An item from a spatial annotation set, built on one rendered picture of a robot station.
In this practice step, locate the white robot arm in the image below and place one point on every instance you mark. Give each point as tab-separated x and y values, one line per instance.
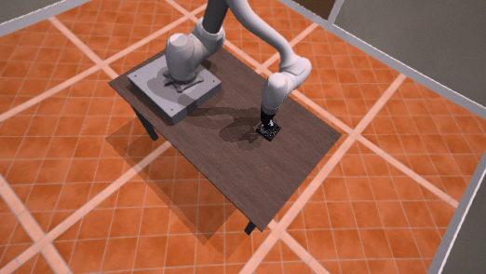
183	56

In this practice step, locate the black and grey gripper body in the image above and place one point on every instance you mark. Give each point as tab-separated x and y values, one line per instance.
268	116

